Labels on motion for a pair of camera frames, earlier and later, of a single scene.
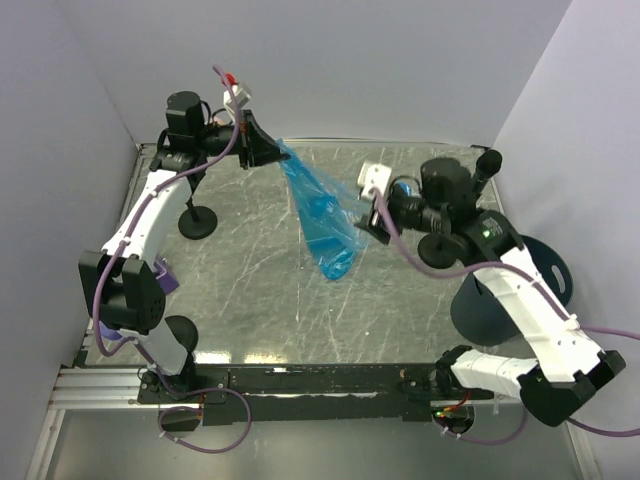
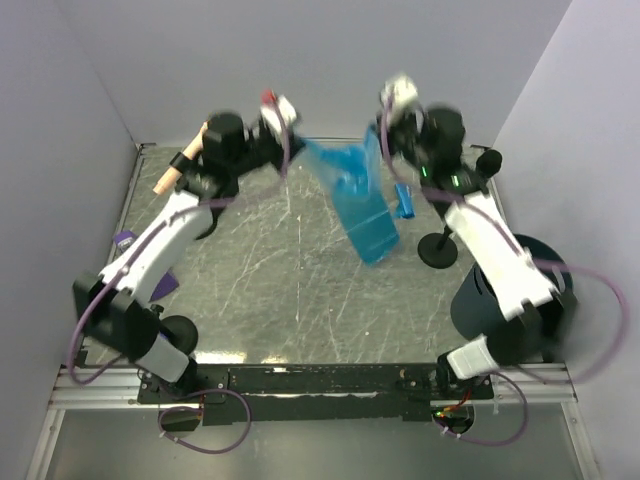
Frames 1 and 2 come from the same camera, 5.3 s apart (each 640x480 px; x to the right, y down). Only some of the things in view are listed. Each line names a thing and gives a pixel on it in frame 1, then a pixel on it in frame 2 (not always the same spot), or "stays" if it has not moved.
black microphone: [487, 166] stays
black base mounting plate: [244, 394] stays
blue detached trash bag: [335, 224] → [361, 206]
